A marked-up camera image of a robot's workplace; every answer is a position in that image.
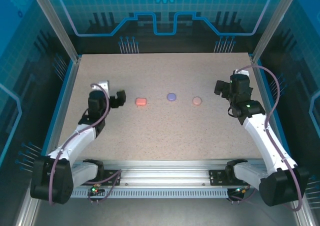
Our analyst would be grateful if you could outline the blue table side trim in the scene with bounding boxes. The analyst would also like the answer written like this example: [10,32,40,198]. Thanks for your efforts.
[256,58,295,168]
[39,58,76,159]

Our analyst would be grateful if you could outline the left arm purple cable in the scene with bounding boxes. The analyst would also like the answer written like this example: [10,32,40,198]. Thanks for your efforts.
[48,83,123,206]

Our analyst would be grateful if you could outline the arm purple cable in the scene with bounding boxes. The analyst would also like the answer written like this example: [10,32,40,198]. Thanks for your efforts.
[229,65,304,211]
[48,83,123,206]

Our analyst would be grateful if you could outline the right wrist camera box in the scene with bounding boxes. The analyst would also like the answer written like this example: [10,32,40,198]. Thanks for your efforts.
[233,69,251,78]

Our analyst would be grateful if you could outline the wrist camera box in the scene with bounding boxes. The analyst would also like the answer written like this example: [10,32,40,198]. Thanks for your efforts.
[90,79,111,93]
[233,69,251,78]

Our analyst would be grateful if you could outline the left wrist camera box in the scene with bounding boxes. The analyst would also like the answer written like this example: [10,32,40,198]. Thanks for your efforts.
[90,79,111,93]

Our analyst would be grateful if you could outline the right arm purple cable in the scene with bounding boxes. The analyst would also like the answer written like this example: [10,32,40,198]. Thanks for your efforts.
[229,65,304,211]

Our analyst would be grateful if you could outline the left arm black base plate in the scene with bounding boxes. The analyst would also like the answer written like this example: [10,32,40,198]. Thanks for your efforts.
[99,169,123,186]

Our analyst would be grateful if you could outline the aluminium frame post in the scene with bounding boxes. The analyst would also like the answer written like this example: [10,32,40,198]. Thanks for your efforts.
[250,0,302,64]
[27,0,83,63]

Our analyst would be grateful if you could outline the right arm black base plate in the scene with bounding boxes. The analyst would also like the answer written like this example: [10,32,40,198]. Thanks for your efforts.
[208,169,256,186]

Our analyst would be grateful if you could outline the aluminium mounting rail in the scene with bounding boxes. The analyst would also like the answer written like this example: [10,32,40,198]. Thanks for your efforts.
[69,159,300,189]

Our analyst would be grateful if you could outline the cable connector with lights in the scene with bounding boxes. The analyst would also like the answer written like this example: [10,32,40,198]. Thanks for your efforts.
[90,183,105,196]
[228,185,251,196]

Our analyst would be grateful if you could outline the slotted grey cable duct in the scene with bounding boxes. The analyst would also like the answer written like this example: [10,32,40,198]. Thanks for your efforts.
[69,188,230,199]

